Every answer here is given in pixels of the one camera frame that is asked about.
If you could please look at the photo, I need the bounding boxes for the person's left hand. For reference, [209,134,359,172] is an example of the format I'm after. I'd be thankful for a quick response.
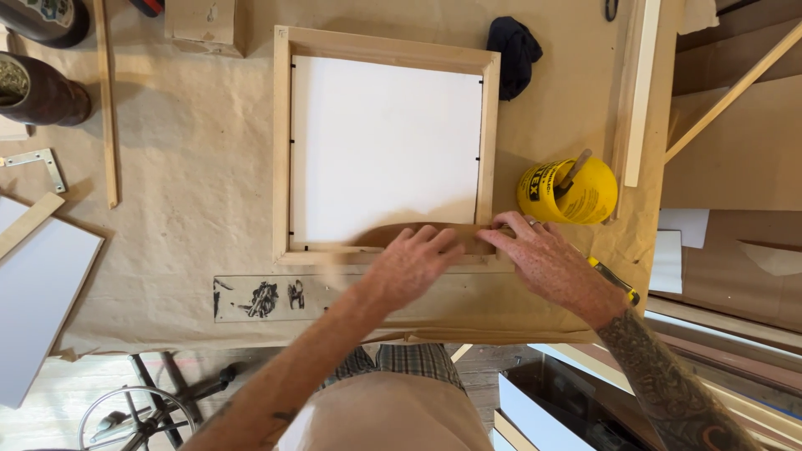
[359,225,468,315]

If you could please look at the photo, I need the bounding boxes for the person's right hand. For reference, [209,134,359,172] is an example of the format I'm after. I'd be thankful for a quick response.
[476,210,629,328]

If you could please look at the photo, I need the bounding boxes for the brown paper tape strip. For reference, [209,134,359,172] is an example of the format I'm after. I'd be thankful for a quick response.
[353,222,516,257]

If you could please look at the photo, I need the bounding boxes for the yellow plastic cup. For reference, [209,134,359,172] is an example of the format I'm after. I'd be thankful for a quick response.
[516,156,619,226]

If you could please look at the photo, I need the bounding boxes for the plaid shorts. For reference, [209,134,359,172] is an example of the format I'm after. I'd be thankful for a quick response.
[318,342,468,394]

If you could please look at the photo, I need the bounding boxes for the white paper sheets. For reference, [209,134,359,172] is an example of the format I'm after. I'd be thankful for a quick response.
[648,208,711,296]

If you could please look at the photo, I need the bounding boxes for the white backing board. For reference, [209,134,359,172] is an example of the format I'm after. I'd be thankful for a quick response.
[291,55,484,244]

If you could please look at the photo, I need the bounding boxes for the white boards with wood edge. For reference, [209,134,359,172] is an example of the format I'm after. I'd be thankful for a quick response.
[491,372,599,451]

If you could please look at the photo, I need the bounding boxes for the white and wood moulding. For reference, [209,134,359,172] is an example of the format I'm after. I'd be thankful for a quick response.
[609,0,662,189]

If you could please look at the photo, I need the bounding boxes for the dark blue cloth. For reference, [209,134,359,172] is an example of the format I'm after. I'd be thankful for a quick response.
[486,15,545,101]

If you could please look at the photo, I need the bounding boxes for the brown kraft paper cover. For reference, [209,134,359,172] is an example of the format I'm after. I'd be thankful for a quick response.
[0,0,688,359]

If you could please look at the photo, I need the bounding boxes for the diagonal wooden bar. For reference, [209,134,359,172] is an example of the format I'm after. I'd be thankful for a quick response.
[663,21,802,164]

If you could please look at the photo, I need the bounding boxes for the black metal stool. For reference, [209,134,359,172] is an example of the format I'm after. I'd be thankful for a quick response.
[76,351,240,451]

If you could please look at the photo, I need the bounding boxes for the wooden block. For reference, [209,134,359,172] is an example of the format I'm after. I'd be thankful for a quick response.
[163,0,247,59]

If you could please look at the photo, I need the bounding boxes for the thin long wooden strip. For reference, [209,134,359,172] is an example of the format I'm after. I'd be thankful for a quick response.
[92,0,120,210]

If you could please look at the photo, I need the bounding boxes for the large white panel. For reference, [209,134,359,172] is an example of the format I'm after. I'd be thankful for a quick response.
[0,195,106,410]

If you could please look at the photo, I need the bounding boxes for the short flat wooden strip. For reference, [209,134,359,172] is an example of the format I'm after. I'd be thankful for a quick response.
[0,191,66,259]

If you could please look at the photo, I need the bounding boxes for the brown ceramic vase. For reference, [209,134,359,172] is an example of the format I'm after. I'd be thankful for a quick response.
[0,51,94,128]

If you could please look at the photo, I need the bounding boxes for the dark round pot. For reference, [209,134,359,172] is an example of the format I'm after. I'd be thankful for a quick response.
[0,0,91,50]

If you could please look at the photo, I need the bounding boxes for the yellow handled tool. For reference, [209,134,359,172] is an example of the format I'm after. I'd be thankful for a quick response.
[585,255,642,308]

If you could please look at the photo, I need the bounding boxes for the wooden brush handle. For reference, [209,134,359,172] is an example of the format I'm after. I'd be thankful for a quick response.
[554,148,594,200]

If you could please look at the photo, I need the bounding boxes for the light wooden picture frame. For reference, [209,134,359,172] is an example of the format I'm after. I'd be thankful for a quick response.
[272,25,516,274]

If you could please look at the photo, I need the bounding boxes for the metal corner bracket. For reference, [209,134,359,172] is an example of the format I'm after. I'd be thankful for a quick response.
[0,148,67,194]

